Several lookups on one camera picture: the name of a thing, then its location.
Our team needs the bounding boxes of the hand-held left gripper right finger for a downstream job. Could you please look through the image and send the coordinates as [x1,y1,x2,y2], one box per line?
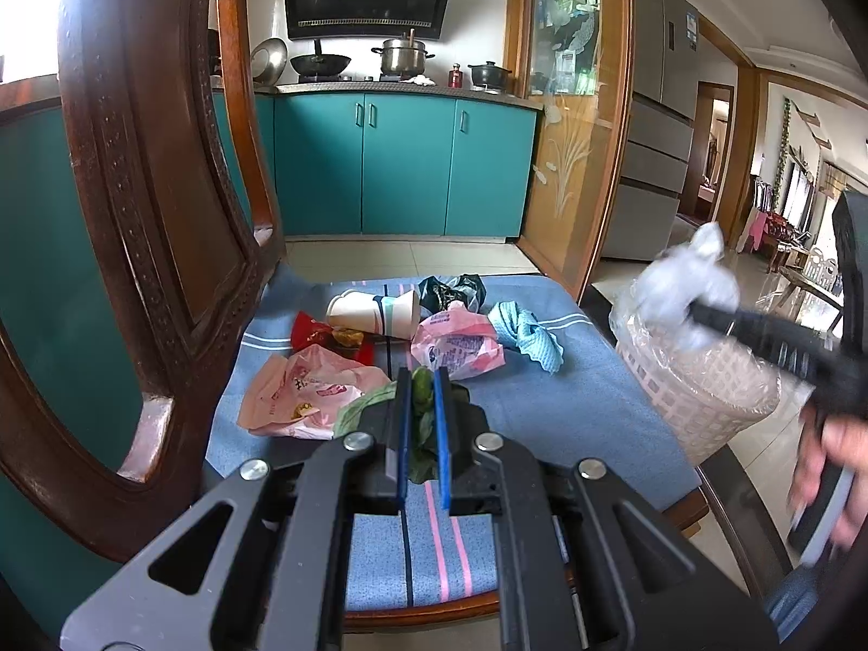
[432,366,777,651]

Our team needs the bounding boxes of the dark green plastic bag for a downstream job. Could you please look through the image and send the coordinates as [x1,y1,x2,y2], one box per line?
[417,273,488,316]

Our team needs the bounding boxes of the green vegetable leaves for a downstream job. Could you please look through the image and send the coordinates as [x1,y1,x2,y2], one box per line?
[334,366,472,486]

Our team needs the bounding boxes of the steel stock pot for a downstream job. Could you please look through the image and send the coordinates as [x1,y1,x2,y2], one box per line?
[371,30,436,77]

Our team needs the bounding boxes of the large pink plastic bag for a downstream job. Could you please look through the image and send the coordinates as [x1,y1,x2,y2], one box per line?
[236,344,393,441]

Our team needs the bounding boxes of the grey refrigerator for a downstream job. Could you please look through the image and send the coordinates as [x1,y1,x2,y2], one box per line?
[600,0,699,262]

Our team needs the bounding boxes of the black casserole pot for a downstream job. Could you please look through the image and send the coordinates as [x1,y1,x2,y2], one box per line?
[468,61,515,92]

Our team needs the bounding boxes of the white plastic bag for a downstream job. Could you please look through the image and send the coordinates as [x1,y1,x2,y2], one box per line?
[634,222,742,354]

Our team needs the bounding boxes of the white paper cup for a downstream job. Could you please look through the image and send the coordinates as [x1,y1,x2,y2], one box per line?
[325,288,422,340]

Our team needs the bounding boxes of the person's right hand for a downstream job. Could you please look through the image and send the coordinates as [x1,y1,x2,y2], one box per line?
[788,397,868,550]

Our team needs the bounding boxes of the steel pan lid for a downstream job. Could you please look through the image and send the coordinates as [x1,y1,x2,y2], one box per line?
[250,37,289,87]

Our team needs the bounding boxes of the wooden bench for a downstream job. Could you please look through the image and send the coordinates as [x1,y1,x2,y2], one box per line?
[766,244,842,301]

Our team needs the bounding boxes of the red snack wrapper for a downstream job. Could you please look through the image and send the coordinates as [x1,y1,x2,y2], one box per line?
[290,310,375,368]

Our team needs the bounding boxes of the white plastic lattice basket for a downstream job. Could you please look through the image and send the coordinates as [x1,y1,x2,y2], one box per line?
[614,315,801,465]

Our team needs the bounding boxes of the pink printed plastic bag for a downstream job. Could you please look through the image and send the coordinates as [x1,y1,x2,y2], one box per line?
[410,305,506,382]

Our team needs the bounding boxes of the wood framed glass door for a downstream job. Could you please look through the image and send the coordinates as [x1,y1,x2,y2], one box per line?
[505,0,635,299]

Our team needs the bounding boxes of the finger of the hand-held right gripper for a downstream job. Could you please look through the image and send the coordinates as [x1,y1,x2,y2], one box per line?
[686,302,842,414]

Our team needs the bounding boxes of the teal kitchen base cabinets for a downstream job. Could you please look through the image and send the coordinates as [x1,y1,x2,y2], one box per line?
[0,85,547,639]

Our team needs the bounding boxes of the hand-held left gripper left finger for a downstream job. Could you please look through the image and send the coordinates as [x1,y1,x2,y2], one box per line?
[60,367,414,651]

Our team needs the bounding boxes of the person's blue trousers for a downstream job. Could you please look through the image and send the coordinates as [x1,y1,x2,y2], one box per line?
[759,559,825,645]

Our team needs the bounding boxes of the turquoise cleaning cloth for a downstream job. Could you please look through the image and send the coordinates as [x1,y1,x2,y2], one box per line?
[487,300,567,376]

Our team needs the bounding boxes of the carved wooden chair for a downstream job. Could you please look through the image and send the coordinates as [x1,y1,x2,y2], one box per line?
[0,0,712,635]

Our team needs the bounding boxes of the brown wooden doorway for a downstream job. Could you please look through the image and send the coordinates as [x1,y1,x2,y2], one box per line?
[676,80,736,226]

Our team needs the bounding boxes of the green garland wall decoration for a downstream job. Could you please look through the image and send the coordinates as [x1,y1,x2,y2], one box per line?
[773,98,794,211]

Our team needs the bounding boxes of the black wok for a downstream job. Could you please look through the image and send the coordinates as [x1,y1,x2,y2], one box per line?
[290,41,354,79]

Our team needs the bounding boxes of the blue striped towel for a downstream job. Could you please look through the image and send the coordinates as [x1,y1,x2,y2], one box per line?
[203,264,703,615]

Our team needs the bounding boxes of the round glass table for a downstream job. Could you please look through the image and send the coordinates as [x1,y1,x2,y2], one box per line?
[579,278,868,651]

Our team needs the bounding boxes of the clear plastic bin liner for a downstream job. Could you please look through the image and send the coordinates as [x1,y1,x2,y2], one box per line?
[608,281,842,381]

